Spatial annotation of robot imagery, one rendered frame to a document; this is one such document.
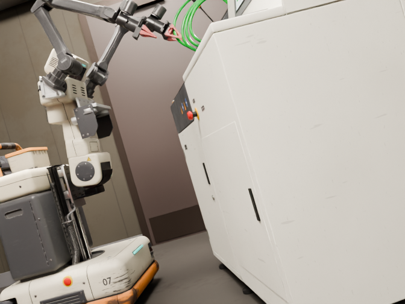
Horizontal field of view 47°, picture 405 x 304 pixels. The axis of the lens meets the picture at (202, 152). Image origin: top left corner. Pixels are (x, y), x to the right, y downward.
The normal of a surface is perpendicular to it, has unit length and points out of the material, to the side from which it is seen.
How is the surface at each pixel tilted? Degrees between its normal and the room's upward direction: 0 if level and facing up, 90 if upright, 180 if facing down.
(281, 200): 90
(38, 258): 90
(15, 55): 90
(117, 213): 90
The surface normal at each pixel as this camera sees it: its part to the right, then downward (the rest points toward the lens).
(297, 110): 0.15, -0.05
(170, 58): -0.11, 0.03
